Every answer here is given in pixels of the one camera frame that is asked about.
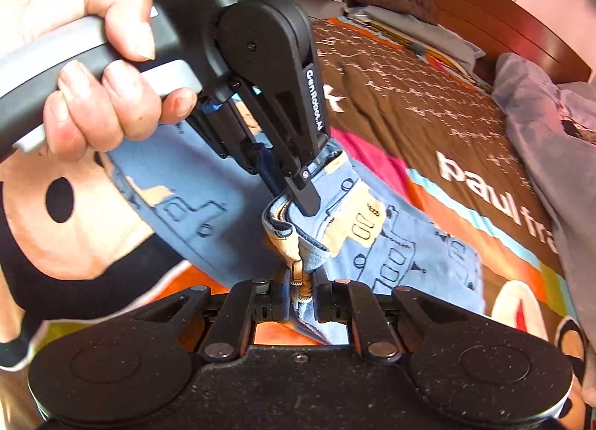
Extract brown wooden headboard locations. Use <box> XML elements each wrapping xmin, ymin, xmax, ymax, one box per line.
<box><xmin>399</xmin><ymin>0</ymin><xmax>593</xmax><ymax>84</ymax></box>

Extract blue car print pants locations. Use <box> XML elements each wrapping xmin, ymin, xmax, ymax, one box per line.
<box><xmin>100</xmin><ymin>123</ymin><xmax>488</xmax><ymax>347</ymax></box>

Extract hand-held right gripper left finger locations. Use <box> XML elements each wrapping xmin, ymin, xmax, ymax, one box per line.
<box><xmin>135</xmin><ymin>271</ymin><xmax>292</xmax><ymax>362</ymax></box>

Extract colourful printed blanket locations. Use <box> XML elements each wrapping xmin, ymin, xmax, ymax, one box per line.
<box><xmin>0</xmin><ymin>15</ymin><xmax>596</xmax><ymax>418</ymax></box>

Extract grey pillow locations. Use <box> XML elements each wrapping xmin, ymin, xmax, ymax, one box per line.
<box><xmin>358</xmin><ymin>5</ymin><xmax>486</xmax><ymax>73</ymax></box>

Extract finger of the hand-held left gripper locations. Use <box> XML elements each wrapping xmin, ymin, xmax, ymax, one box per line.
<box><xmin>233</xmin><ymin>57</ymin><xmax>332</xmax><ymax>218</ymax></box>
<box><xmin>188</xmin><ymin>85</ymin><xmax>292</xmax><ymax>200</ymax></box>

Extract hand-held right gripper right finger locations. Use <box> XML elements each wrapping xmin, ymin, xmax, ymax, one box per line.
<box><xmin>314</xmin><ymin>271</ymin><xmax>467</xmax><ymax>363</ymax></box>

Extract grey duvet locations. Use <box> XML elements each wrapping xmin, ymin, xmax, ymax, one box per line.
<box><xmin>491</xmin><ymin>53</ymin><xmax>596</xmax><ymax>282</ymax></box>

